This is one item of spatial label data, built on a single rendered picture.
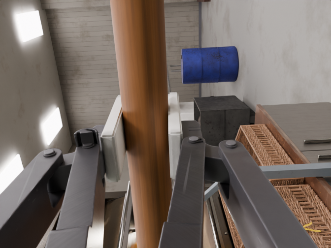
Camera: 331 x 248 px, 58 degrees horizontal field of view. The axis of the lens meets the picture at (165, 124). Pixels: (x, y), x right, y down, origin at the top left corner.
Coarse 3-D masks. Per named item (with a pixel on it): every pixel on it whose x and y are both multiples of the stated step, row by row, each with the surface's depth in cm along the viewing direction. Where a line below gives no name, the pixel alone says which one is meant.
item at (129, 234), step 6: (132, 210) 171; (132, 216) 168; (126, 222) 160; (132, 222) 165; (126, 228) 156; (132, 228) 162; (126, 234) 153; (132, 234) 160; (126, 240) 149; (132, 240) 157; (126, 246) 145; (132, 246) 154
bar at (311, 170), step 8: (264, 168) 121; (272, 168) 120; (280, 168) 120; (288, 168) 120; (296, 168) 120; (304, 168) 119; (312, 168) 119; (320, 168) 119; (328, 168) 119; (272, 176) 120; (280, 176) 120; (288, 176) 120; (296, 176) 120; (304, 176) 120; (312, 176) 120; (320, 176) 120; (216, 184) 123; (208, 192) 124
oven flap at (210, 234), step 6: (204, 204) 189; (210, 204) 190; (204, 210) 185; (210, 210) 180; (204, 216) 180; (210, 216) 176; (204, 222) 176; (210, 222) 172; (204, 228) 172; (210, 228) 170; (204, 234) 168; (210, 234) 167; (216, 234) 163; (204, 240) 165; (210, 240) 163; (216, 240) 159; (204, 246) 161; (210, 246) 160; (216, 246) 156
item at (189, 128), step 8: (192, 120) 19; (184, 128) 18; (192, 128) 18; (184, 136) 17; (200, 136) 17; (208, 152) 15; (216, 152) 15; (208, 160) 15; (216, 160) 15; (208, 168) 15; (216, 168) 15; (224, 168) 15; (208, 176) 15; (216, 176) 15; (224, 176) 15
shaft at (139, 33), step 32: (128, 0) 15; (160, 0) 16; (128, 32) 16; (160, 32) 17; (128, 64) 17; (160, 64) 17; (128, 96) 18; (160, 96) 18; (128, 128) 19; (160, 128) 19; (128, 160) 20; (160, 160) 20; (160, 192) 21; (160, 224) 22
